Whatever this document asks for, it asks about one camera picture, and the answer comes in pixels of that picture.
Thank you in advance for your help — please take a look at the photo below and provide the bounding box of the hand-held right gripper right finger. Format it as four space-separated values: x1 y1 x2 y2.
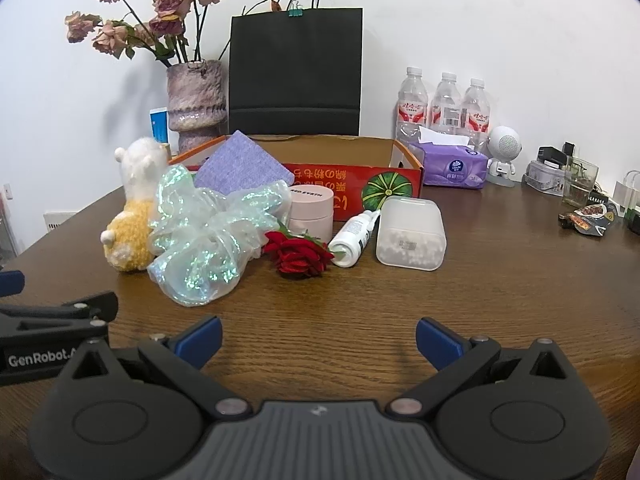
387 317 581 421

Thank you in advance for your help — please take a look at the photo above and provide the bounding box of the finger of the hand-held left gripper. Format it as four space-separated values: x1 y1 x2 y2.
0 291 119 323
0 270 25 297

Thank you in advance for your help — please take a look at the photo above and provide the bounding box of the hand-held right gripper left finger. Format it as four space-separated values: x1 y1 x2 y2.
57 316 251 421

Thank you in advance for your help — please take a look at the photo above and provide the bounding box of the iridescent wrapping film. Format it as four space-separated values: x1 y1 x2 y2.
146 164 293 307

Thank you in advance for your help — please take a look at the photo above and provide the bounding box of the white and yellow plush toy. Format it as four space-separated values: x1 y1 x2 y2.
100 137 171 273

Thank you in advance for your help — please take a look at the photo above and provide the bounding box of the translucent plastic swab box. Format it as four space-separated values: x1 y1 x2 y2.
375 196 447 272

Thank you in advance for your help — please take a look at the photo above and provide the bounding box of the red rose hair clip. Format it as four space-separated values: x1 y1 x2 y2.
263 222 335 279

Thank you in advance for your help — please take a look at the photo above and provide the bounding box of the small white bottle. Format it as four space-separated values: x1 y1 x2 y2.
327 209 382 268

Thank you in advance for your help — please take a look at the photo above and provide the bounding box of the pink round jar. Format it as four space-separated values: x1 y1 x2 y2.
287 184 335 243

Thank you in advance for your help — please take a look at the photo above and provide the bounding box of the purple woven cloth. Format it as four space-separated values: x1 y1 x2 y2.
194 130 296 196

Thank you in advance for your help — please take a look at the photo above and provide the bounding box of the orange cardboard box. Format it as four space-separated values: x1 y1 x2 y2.
169 134 425 222

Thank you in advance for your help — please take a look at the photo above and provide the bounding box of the purple tissue pack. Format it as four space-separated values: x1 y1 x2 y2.
407 126 490 190

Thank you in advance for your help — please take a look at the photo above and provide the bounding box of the clear plastic organizer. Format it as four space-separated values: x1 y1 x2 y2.
522 159 571 196

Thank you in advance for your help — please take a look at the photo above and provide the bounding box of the dark snack packet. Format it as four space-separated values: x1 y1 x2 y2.
559 202 620 237

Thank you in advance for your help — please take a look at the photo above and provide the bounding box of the white robot speaker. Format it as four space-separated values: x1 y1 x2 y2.
486 126 523 188

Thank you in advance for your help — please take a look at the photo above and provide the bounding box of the clear glass cup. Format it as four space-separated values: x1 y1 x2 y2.
562 156 599 208

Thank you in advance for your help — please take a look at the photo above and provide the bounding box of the black power adapter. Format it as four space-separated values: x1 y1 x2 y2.
537 142 576 167

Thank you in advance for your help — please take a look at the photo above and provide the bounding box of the clear water bottle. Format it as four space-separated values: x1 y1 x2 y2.
427 72 462 136
396 66 430 143
461 78 492 148

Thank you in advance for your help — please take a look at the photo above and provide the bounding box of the white charger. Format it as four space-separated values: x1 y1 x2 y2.
612 170 640 217

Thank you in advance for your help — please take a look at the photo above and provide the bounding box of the black paper bag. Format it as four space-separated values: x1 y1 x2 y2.
227 0 364 137

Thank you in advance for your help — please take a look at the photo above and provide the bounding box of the dried pink roses bouquet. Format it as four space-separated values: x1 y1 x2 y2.
64 0 228 68

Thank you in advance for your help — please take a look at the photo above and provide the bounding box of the white wall vent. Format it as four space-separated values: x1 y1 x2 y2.
42 210 76 234

